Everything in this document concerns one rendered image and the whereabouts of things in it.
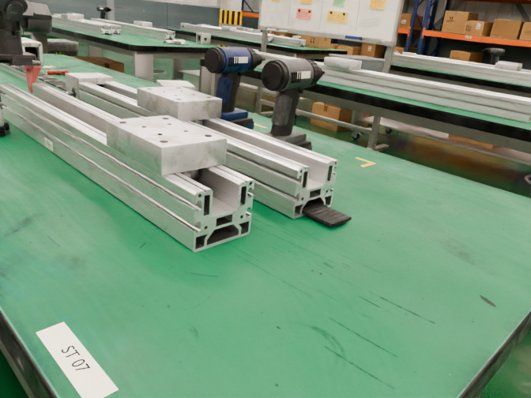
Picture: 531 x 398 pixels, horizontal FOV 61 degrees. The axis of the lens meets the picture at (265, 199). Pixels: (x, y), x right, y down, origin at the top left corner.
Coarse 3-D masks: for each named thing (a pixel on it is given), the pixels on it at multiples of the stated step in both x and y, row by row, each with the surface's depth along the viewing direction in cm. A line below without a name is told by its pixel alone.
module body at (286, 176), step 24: (96, 96) 116; (120, 96) 106; (216, 120) 93; (240, 144) 78; (264, 144) 83; (288, 144) 81; (240, 168) 78; (264, 168) 74; (288, 168) 69; (312, 168) 75; (336, 168) 75; (264, 192) 74; (288, 192) 70; (312, 192) 75; (288, 216) 72
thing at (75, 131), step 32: (32, 96) 97; (64, 96) 100; (32, 128) 95; (64, 128) 85; (96, 128) 89; (96, 160) 75; (128, 160) 66; (128, 192) 68; (160, 192) 61; (192, 192) 56; (224, 192) 63; (160, 224) 63; (192, 224) 59; (224, 224) 61
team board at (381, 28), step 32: (288, 0) 402; (320, 0) 378; (352, 0) 357; (384, 0) 338; (288, 32) 401; (320, 32) 384; (352, 32) 363; (384, 32) 343; (384, 64) 352; (352, 128) 386
